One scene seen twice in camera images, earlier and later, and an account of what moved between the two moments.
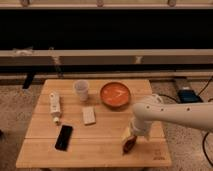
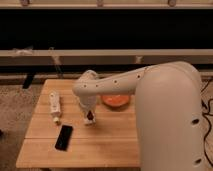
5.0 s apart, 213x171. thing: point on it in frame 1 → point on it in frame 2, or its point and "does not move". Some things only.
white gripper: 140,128 → 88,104
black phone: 63,138 does not move
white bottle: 55,106 does not move
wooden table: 81,123 does not move
